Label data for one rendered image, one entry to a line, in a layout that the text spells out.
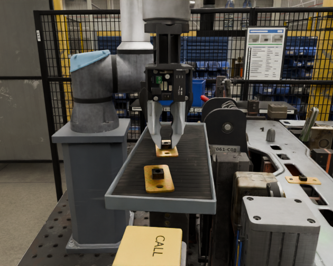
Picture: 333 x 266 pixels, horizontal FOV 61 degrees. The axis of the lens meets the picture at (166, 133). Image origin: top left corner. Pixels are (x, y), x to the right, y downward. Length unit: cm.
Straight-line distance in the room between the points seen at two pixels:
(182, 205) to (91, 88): 56
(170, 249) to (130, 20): 69
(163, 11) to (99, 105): 48
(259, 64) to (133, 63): 106
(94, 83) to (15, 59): 236
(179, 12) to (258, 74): 136
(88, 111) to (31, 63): 228
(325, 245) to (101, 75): 67
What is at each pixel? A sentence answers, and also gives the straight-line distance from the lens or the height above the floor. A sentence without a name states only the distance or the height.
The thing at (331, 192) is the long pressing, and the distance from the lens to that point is 82.
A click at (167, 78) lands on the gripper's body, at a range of 44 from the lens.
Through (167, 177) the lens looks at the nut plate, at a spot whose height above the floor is 116.
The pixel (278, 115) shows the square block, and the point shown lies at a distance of 152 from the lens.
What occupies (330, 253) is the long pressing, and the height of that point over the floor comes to 100.
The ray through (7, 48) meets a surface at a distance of 319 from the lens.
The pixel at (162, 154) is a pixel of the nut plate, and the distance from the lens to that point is 49.
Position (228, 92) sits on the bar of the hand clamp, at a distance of 119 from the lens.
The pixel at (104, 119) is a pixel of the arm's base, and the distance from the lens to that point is 87.
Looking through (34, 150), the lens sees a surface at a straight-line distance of 334.
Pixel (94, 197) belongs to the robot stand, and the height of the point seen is 90.
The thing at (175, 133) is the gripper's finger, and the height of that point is 119.
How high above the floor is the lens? 134
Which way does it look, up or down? 17 degrees down
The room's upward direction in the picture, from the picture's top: straight up
